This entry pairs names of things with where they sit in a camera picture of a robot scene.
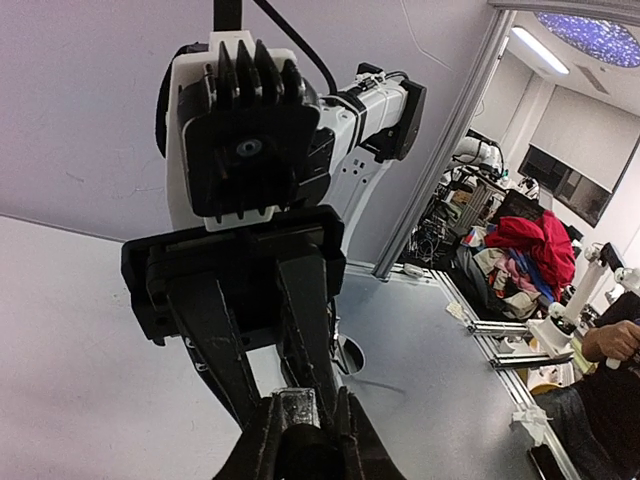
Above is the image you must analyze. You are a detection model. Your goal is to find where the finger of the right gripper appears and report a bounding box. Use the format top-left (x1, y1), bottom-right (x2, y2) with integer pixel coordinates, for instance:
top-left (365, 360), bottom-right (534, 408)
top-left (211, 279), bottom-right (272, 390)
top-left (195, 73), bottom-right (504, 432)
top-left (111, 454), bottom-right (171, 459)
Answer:
top-left (167, 277), bottom-right (261, 429)
top-left (277, 257), bottom-right (337, 415)

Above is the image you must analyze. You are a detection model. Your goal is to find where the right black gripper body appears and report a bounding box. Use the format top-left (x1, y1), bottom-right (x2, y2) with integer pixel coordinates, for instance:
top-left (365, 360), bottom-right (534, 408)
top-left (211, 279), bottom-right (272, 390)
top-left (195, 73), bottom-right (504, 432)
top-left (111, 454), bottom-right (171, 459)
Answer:
top-left (121, 205), bottom-right (346, 346)

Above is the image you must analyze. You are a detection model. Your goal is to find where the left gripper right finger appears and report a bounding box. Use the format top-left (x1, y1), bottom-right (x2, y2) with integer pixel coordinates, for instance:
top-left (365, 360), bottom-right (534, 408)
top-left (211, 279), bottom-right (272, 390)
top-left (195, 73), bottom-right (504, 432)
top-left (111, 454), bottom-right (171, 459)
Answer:
top-left (334, 387), bottom-right (405, 480)

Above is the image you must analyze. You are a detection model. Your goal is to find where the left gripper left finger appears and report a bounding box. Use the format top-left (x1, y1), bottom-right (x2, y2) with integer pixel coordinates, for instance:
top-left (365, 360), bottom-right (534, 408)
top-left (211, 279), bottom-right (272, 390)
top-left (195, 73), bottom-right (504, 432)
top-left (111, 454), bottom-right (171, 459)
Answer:
top-left (213, 396), bottom-right (284, 480)

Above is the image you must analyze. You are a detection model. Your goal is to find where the black nail polish brush cap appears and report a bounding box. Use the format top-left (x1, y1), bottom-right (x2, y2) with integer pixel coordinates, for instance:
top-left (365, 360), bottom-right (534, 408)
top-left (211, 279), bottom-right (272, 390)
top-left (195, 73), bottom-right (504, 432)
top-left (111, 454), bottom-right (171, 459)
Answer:
top-left (278, 424), bottom-right (344, 480)

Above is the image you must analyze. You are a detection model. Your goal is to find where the clear nail polish bottle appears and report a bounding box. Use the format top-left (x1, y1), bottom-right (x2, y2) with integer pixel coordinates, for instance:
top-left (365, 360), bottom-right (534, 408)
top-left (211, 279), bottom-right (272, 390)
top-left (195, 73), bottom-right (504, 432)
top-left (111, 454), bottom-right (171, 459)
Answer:
top-left (272, 387), bottom-right (320, 430)

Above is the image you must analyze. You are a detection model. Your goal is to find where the operator's hand in background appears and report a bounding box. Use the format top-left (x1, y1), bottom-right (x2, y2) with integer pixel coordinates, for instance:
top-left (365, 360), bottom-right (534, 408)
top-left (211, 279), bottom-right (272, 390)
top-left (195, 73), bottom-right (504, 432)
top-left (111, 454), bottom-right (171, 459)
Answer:
top-left (581, 320), bottom-right (639, 362)

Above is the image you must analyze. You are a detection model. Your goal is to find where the pile of coloured clothes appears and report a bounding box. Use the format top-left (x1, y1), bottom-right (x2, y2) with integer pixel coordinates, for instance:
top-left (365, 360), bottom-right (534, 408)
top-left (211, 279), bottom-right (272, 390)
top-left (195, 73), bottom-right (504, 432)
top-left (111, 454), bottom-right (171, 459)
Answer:
top-left (445, 210), bottom-right (576, 322)

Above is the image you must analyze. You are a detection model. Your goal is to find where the long ceiling light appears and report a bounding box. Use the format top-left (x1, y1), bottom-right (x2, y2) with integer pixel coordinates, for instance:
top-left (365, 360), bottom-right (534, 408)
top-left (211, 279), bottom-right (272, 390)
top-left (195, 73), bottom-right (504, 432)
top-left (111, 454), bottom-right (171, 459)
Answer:
top-left (509, 26), bottom-right (570, 76)

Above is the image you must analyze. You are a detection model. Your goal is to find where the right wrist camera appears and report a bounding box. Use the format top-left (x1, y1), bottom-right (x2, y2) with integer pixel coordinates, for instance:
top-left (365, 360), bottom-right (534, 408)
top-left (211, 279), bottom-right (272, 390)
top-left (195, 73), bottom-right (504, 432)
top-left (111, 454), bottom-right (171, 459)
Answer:
top-left (156, 30), bottom-right (335, 231)

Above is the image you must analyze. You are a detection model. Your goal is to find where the aluminium enclosure frame post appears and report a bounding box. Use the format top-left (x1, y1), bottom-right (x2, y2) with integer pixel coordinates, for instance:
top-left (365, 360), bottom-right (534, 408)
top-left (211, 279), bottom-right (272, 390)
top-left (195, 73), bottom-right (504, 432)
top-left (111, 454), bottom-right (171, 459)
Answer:
top-left (371, 6), bottom-right (515, 280)

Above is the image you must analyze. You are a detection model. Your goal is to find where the right black camera cable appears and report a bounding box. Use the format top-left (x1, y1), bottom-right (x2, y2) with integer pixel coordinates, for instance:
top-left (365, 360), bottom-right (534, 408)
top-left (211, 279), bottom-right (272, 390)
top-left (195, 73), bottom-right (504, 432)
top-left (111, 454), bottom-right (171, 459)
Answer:
top-left (212, 0), bottom-right (339, 96)

